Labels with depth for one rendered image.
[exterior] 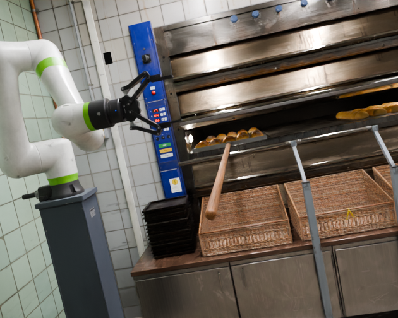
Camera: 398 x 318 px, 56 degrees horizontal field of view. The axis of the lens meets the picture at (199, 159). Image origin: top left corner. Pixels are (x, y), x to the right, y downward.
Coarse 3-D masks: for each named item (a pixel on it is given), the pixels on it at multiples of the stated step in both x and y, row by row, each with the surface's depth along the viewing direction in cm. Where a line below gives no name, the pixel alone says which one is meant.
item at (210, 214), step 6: (228, 144) 252; (228, 150) 225; (222, 156) 199; (222, 162) 176; (222, 168) 159; (222, 174) 148; (216, 180) 135; (222, 180) 139; (216, 186) 125; (216, 192) 116; (210, 198) 110; (216, 198) 110; (210, 204) 102; (216, 204) 104; (210, 210) 97; (216, 210) 100; (210, 216) 97
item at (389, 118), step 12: (372, 120) 259; (384, 120) 258; (396, 120) 258; (300, 132) 265; (312, 132) 264; (324, 132) 263; (240, 144) 270; (252, 144) 269; (264, 144) 268; (192, 156) 274
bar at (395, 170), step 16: (368, 128) 224; (272, 144) 231; (288, 144) 230; (384, 144) 216; (192, 160) 236; (208, 160) 236; (304, 176) 214; (304, 192) 210; (320, 256) 213; (320, 272) 214; (320, 288) 217
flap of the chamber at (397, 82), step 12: (372, 84) 242; (384, 84) 241; (396, 84) 246; (312, 96) 247; (324, 96) 246; (336, 96) 250; (348, 96) 259; (252, 108) 251; (264, 108) 250; (276, 108) 255; (288, 108) 264; (192, 120) 256; (204, 120) 255; (216, 120) 259; (228, 120) 269
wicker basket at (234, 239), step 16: (240, 192) 270; (272, 192) 266; (224, 208) 271; (240, 208) 268; (256, 208) 267; (272, 208) 265; (208, 224) 271; (224, 224) 269; (240, 224) 267; (256, 224) 225; (272, 224) 224; (288, 224) 222; (208, 240) 230; (224, 240) 250; (240, 240) 245; (256, 240) 239; (272, 240) 225; (288, 240) 224; (208, 256) 231
